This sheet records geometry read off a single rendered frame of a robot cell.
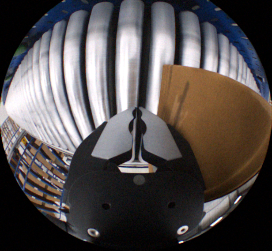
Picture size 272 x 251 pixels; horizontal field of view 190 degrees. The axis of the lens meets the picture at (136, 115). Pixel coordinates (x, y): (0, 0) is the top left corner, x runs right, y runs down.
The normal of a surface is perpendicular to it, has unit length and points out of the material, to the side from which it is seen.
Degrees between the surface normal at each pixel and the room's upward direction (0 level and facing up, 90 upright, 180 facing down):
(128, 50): 4
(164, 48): 5
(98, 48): 29
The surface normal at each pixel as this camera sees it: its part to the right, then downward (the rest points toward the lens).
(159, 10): -0.51, 0.44
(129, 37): 0.07, 0.54
